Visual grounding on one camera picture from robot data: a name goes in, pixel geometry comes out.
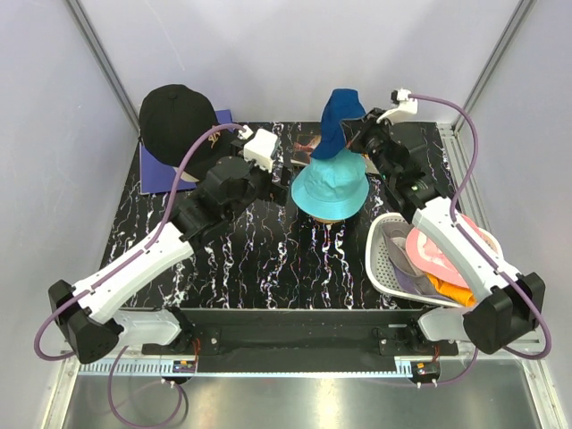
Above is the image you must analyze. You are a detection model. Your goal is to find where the pink bucket hat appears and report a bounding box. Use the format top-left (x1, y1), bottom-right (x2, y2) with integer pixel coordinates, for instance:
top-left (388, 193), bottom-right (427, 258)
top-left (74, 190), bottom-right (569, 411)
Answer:
top-left (404, 213), bottom-right (504, 285)

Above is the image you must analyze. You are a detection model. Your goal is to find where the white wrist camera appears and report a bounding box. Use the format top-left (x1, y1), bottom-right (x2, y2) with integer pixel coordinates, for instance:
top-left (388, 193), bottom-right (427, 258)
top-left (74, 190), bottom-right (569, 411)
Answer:
top-left (236, 125), bottom-right (279, 172)
top-left (376, 88), bottom-right (418, 124)

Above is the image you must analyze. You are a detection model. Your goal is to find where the teal bucket hat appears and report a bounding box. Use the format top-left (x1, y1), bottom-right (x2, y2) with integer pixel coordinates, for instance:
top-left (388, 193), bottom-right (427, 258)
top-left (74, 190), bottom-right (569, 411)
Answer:
top-left (290, 149), bottom-right (369, 220)

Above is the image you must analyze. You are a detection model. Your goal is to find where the purple cable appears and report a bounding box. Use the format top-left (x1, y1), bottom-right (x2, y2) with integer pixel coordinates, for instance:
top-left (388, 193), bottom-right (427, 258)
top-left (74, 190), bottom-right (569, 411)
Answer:
top-left (408, 92), bottom-right (553, 385)
top-left (34, 123), bottom-right (251, 425)

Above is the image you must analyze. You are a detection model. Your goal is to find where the dark cover book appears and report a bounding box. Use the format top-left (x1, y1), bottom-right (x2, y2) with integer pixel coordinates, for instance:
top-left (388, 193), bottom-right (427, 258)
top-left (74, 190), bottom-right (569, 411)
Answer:
top-left (290, 134), bottom-right (321, 166)

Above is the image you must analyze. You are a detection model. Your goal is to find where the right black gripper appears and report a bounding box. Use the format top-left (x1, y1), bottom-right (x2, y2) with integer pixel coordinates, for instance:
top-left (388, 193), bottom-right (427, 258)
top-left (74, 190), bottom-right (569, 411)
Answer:
top-left (340, 108), bottom-right (397, 185)

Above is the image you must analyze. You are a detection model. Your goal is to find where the orange hat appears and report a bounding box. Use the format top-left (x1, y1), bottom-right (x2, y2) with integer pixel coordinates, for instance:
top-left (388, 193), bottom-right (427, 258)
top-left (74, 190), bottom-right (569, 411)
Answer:
top-left (425, 273), bottom-right (476, 307)

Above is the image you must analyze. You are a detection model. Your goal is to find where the black baseball cap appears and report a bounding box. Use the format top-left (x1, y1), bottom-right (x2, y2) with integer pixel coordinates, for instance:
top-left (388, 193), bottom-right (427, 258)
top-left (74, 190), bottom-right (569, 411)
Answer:
top-left (139, 84), bottom-right (232, 181)

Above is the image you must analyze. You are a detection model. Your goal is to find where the lavender grey cap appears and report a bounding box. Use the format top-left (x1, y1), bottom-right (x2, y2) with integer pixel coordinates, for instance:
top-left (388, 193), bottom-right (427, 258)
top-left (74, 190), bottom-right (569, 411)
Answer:
top-left (382, 222), bottom-right (439, 298)

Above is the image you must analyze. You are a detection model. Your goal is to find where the dark blue bucket hat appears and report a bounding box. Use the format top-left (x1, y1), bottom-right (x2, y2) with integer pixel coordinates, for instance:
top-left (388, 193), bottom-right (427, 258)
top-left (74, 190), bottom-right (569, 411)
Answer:
top-left (311, 88), bottom-right (366, 160)

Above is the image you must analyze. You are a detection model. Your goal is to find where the light wooden hat stand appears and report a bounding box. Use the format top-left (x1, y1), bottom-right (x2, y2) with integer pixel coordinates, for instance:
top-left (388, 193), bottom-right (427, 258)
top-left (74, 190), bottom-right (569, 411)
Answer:
top-left (311, 216), bottom-right (345, 224)

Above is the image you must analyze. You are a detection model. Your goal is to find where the white foam mannequin head stand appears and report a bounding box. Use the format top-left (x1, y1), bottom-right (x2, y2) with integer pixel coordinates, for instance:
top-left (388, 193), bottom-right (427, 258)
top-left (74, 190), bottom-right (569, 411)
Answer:
top-left (179, 171), bottom-right (200, 183)

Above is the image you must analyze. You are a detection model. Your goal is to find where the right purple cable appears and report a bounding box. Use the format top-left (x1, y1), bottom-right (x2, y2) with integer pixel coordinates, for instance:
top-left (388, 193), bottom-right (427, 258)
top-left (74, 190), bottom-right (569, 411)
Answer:
top-left (408, 92), bottom-right (553, 385)

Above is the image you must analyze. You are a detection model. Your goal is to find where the purple flat book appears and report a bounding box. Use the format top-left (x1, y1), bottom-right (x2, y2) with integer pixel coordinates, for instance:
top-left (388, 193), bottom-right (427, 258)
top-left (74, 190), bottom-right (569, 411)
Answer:
top-left (139, 109), bottom-right (232, 195)

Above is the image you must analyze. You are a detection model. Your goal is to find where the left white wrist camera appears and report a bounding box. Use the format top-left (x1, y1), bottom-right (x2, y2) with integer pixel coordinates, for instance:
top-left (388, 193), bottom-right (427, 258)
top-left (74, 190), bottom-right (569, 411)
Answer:
top-left (236, 125), bottom-right (279, 172)

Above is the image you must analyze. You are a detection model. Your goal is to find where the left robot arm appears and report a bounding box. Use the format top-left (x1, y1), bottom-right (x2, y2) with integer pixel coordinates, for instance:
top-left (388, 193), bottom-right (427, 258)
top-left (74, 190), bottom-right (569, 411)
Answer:
top-left (48, 156), bottom-right (291, 364)

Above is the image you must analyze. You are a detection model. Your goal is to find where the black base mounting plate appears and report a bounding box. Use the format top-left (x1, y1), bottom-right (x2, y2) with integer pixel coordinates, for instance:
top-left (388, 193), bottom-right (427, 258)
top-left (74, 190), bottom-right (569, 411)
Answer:
top-left (142, 308), bottom-right (458, 357)

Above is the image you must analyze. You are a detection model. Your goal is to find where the white perforated basket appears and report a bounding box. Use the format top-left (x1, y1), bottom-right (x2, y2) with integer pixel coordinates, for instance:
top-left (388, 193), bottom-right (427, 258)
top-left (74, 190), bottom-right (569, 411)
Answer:
top-left (365, 213), bottom-right (506, 309)

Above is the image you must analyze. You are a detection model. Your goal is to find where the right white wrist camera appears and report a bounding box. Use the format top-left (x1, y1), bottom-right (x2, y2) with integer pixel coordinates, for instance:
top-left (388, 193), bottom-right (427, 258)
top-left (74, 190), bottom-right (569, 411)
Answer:
top-left (376, 88), bottom-right (418, 124)

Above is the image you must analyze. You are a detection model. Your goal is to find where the colourful treehouse book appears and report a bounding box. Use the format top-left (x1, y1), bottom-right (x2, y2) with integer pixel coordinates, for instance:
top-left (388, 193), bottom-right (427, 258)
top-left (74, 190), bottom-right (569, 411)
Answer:
top-left (364, 156), bottom-right (379, 175)

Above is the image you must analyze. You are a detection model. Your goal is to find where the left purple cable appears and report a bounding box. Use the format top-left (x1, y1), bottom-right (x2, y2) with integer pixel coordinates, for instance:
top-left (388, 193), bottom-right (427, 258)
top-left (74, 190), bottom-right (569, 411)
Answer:
top-left (34, 123), bottom-right (251, 425)

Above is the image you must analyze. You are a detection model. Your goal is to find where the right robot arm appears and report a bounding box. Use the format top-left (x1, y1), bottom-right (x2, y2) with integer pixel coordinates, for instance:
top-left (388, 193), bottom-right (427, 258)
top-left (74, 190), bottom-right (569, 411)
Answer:
top-left (341, 108), bottom-right (552, 360)

